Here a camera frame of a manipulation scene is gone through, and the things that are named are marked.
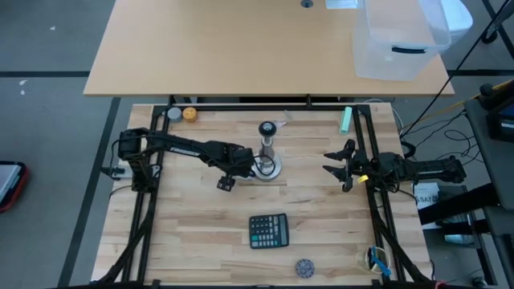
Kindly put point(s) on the beige desk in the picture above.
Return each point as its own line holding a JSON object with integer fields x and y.
{"x": 221, "y": 48}

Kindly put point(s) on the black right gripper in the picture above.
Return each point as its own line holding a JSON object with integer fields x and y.
{"x": 361, "y": 166}

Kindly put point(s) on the black blue device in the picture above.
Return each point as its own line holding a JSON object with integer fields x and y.
{"x": 502, "y": 128}

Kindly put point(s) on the white labelled box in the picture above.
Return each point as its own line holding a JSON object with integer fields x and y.
{"x": 425, "y": 198}

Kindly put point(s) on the black stand leg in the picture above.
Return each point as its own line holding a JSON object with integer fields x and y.
{"x": 499, "y": 21}

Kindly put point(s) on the black calculator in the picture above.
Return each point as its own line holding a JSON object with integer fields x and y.
{"x": 269, "y": 230}

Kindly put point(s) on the white power strip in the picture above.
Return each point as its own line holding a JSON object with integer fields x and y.
{"x": 120, "y": 170}

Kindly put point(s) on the black aluminium table frame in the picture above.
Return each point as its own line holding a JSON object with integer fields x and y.
{"x": 241, "y": 107}

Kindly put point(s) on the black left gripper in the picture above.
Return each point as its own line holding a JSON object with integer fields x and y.
{"x": 224, "y": 158}

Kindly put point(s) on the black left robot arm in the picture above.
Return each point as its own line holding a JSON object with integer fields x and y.
{"x": 180, "y": 146}

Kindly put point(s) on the silver lamp stand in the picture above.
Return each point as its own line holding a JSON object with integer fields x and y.
{"x": 266, "y": 149}

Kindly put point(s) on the patterned round coaster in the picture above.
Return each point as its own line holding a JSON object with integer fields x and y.
{"x": 304, "y": 268}

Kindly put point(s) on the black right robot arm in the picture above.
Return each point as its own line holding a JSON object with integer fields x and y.
{"x": 433, "y": 168}

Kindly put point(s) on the black stand beam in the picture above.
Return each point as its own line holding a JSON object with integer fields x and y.
{"x": 458, "y": 204}

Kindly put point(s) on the clear plastic storage bin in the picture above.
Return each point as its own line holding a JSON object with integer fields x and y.
{"x": 385, "y": 64}

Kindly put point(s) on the dark grey side table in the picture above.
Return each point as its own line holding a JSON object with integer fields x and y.
{"x": 482, "y": 168}

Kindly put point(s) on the clear plastic wrapper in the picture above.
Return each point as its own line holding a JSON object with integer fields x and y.
{"x": 281, "y": 123}

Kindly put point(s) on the small clear plastic box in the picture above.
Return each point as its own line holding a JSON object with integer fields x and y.
{"x": 341, "y": 4}

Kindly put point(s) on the red black case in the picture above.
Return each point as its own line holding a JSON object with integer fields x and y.
{"x": 12, "y": 188}

